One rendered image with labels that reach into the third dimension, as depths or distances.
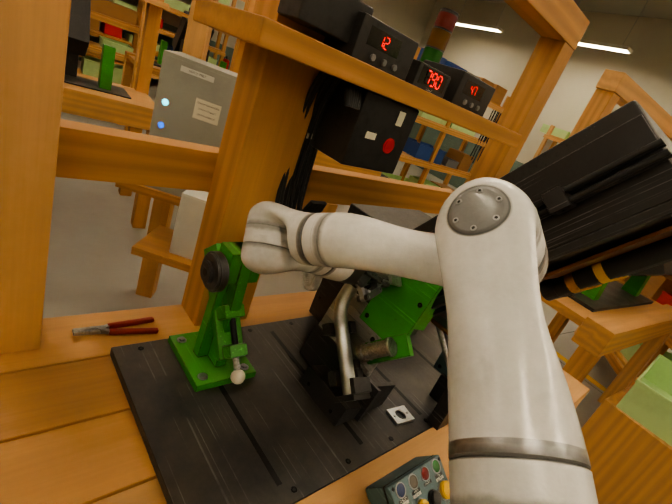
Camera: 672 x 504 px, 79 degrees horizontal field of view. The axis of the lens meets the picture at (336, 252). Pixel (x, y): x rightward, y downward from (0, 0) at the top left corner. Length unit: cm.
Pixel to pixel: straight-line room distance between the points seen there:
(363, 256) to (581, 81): 1059
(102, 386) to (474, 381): 69
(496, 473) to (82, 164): 77
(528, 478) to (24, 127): 71
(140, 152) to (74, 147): 11
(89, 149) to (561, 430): 79
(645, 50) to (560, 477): 1056
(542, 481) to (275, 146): 73
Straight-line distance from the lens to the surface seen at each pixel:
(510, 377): 31
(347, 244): 47
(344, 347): 86
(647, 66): 1062
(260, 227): 57
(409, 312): 82
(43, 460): 78
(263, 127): 84
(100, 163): 86
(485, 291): 34
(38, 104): 73
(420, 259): 46
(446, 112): 101
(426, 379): 113
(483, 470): 31
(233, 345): 80
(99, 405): 84
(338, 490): 79
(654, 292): 446
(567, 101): 1094
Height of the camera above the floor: 150
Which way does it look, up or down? 22 degrees down
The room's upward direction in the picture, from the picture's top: 22 degrees clockwise
